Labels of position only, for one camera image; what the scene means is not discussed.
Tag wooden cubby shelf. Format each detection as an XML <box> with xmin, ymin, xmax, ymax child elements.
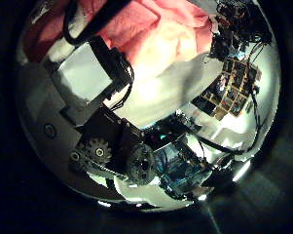
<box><xmin>190</xmin><ymin>58</ymin><xmax>262</xmax><ymax>121</ymax></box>

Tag pink cloth garment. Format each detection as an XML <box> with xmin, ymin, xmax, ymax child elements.
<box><xmin>22</xmin><ymin>0</ymin><xmax>216</xmax><ymax>84</ymax></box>

